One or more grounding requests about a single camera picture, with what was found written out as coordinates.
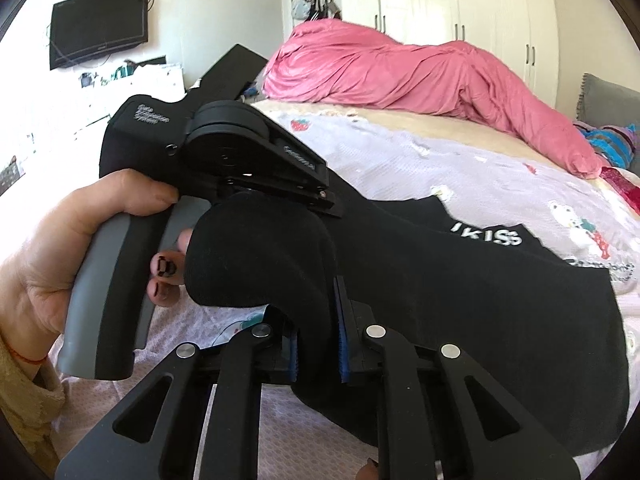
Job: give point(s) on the person's left hand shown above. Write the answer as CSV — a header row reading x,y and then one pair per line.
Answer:
x,y
50,250

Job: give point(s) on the hanging blue cap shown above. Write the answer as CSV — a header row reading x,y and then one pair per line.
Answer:
x,y
300,8

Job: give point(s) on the person's right hand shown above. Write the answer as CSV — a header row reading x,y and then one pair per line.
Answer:
x,y
369,470

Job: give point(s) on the white wardrobe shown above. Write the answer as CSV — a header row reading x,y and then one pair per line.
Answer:
x,y
425,0

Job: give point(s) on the blue striped cloth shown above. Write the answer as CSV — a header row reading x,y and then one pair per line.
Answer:
x,y
610,142

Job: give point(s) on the red patterned cloth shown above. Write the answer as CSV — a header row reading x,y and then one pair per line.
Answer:
x,y
622,182

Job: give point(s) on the cartoon printed blanket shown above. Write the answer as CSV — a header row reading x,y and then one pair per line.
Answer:
x,y
400,160

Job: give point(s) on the pink duvet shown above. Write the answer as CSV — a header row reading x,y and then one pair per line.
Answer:
x,y
400,70

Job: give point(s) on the person's left forearm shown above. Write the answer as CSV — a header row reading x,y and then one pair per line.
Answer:
x,y
25,410

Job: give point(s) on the grey cushion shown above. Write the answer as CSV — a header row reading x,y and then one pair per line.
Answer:
x,y
610,100

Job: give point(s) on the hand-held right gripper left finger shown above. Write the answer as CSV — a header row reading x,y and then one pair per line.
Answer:
x,y
291,360

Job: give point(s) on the black wall television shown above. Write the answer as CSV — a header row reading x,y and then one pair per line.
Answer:
x,y
100,25

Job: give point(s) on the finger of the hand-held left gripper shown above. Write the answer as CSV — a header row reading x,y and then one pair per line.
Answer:
x,y
300,160

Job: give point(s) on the black pants with orange cuffs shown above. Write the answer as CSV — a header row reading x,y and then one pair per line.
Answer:
x,y
450,310

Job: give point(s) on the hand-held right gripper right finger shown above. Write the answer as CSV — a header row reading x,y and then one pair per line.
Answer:
x,y
344,340

